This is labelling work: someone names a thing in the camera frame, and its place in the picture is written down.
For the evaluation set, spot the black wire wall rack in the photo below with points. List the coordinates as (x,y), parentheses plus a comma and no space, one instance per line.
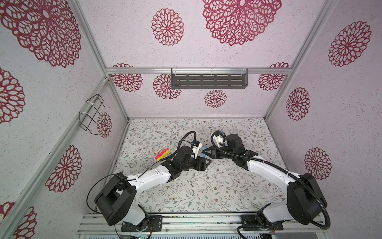
(88,117)

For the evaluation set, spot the white pen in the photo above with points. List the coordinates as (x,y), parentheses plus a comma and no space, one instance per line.
(161,149)

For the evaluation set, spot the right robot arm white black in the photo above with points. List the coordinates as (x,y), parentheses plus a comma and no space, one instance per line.
(305,202)

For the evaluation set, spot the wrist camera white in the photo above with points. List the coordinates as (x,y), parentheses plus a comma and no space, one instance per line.
(219,139)
(196,147)

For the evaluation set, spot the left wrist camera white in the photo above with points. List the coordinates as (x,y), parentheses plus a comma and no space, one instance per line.
(196,147)

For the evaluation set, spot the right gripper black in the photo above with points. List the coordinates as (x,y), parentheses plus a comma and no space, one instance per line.
(213,155)

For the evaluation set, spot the dark grey slotted wall shelf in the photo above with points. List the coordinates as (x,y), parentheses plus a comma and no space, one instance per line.
(211,81)

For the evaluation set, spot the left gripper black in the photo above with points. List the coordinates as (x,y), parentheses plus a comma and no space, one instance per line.
(201,163)

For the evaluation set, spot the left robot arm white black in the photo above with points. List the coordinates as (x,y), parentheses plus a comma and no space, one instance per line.
(115,200)

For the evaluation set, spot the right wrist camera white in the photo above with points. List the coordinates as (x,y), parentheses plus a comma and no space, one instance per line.
(219,139)

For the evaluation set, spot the yellow highlighter pen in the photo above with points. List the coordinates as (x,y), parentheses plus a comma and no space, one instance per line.
(164,154)

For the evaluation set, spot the pink highlighter pen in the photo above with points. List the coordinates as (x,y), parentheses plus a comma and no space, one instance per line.
(161,153)

